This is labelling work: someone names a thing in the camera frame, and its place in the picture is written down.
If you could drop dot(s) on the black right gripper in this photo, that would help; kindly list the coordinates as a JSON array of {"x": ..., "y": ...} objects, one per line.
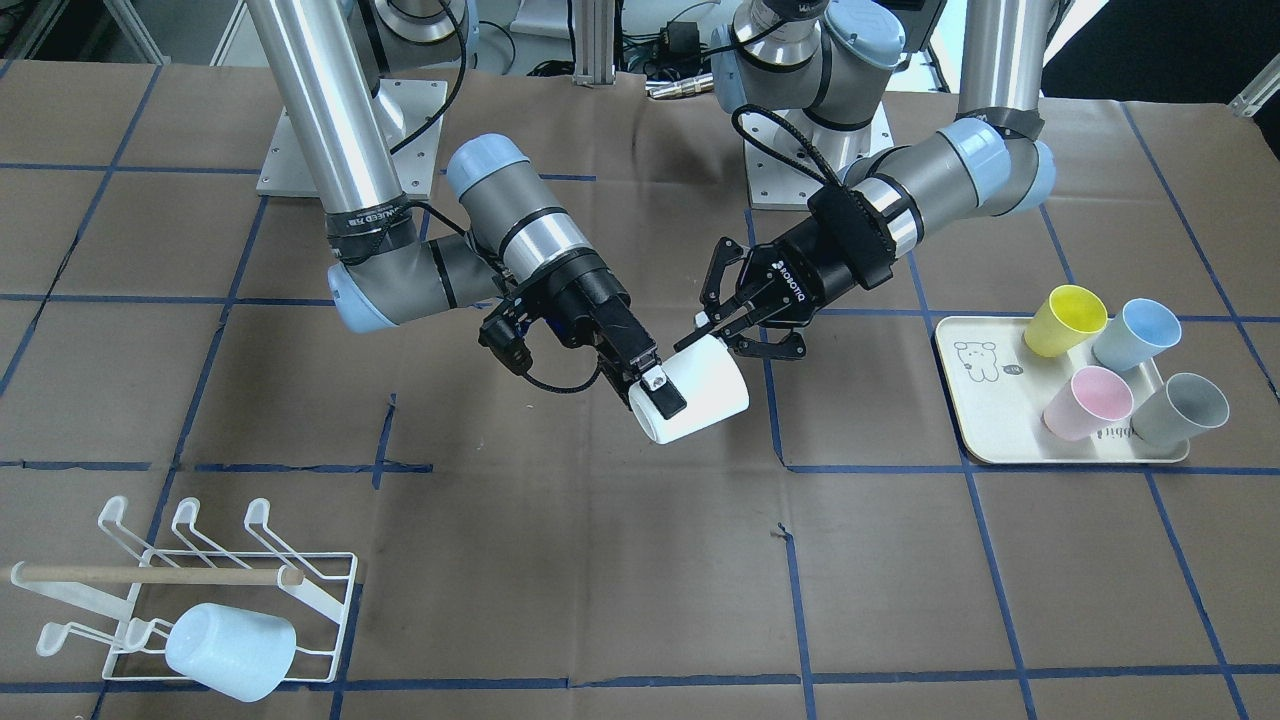
[{"x": 583, "y": 290}]

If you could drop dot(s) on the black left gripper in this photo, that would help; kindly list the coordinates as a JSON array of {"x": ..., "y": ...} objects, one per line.
[{"x": 800, "y": 268}]

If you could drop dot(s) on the white plastic cup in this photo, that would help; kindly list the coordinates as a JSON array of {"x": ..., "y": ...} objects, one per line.
[{"x": 711, "y": 383}]

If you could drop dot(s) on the light blue plastic cup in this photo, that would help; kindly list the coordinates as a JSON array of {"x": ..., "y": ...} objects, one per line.
[{"x": 244, "y": 654}]

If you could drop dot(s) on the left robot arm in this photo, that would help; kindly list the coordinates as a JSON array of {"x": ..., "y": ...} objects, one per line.
[{"x": 804, "y": 83}]

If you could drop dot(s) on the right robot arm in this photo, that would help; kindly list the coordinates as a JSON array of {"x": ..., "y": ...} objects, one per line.
[{"x": 364, "y": 143}]

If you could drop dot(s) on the yellow plastic cup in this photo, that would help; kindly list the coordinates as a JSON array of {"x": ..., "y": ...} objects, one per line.
[{"x": 1069, "y": 316}]

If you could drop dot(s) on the pink plastic cup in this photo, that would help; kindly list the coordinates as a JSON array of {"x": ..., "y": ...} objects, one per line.
[{"x": 1093, "y": 398}]

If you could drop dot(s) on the light blue cup on tray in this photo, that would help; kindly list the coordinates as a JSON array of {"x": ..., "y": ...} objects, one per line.
[{"x": 1142, "y": 329}]

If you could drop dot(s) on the grey plastic cup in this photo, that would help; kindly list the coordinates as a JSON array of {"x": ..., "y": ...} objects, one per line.
[{"x": 1187, "y": 405}]

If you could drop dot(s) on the cream serving tray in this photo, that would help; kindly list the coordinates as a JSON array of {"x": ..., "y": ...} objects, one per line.
[{"x": 1000, "y": 389}]

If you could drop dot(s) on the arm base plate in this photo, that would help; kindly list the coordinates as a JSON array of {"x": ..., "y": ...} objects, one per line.
[
  {"x": 774, "y": 185},
  {"x": 401, "y": 106}
]

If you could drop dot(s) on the aluminium frame post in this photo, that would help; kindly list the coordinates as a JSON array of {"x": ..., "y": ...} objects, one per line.
[{"x": 594, "y": 35}]

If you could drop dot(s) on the white wire cup rack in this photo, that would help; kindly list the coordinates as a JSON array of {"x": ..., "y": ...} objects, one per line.
[{"x": 314, "y": 591}]

